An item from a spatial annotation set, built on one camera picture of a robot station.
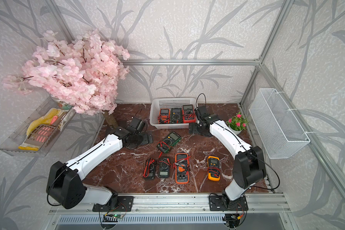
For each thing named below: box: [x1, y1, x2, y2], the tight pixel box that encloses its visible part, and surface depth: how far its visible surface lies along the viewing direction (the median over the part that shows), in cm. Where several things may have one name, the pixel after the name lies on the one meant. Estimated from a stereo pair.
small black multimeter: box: [142, 158, 157, 180], surface depth 84 cm
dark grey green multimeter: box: [158, 156, 171, 179], surface depth 84 cm
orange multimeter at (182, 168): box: [174, 152, 190, 185], surface depth 84 cm
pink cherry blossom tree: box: [2, 28, 130, 129], surface depth 63 cm
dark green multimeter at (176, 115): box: [170, 107, 183, 124], surface depth 113 cm
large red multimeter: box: [182, 104, 196, 124], surface depth 101 cm
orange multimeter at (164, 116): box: [157, 108, 171, 125], surface depth 107 cm
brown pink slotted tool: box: [24, 124, 57, 148], surface depth 61 cm
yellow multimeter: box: [207, 155, 221, 182], surface depth 84 cm
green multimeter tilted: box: [156, 131, 182, 154], surface depth 96 cm
